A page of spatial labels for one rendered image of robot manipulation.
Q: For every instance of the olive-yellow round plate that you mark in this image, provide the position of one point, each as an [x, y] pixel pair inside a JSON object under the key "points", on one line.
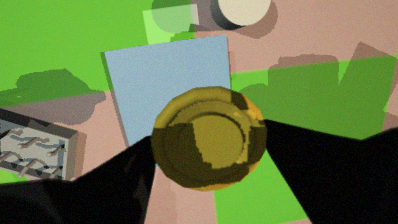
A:
{"points": [[208, 138]]}

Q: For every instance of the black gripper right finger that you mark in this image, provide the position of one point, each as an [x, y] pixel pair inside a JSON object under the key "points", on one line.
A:
{"points": [[336, 180]]}

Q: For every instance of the grey cylinder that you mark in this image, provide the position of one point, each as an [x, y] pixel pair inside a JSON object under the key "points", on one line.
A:
{"points": [[235, 14]]}

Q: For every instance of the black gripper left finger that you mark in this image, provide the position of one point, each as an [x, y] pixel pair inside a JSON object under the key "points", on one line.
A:
{"points": [[115, 192]]}

